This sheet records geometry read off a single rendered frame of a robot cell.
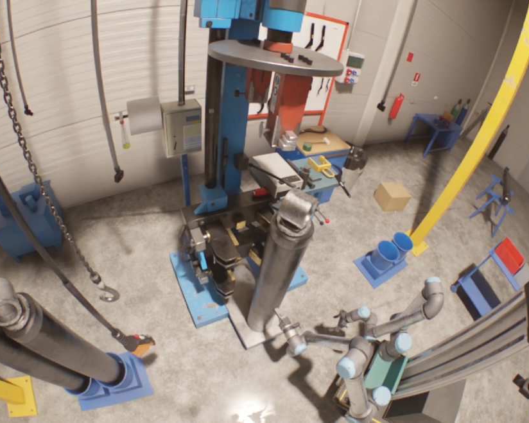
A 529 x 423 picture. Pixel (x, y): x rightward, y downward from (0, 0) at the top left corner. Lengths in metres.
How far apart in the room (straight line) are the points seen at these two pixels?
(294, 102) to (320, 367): 2.19
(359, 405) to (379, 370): 0.62
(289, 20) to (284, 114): 0.38
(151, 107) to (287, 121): 1.16
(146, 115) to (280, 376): 2.35
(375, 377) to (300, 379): 0.67
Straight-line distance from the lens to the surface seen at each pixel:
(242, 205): 1.82
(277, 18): 1.06
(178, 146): 2.09
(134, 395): 2.46
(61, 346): 1.39
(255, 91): 1.32
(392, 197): 3.98
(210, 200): 1.69
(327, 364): 2.56
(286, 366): 2.44
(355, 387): 1.55
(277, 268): 1.35
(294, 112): 0.99
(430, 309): 1.70
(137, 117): 1.89
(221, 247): 1.67
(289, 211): 1.09
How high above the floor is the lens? 2.35
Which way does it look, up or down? 45 degrees down
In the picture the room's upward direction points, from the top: 11 degrees clockwise
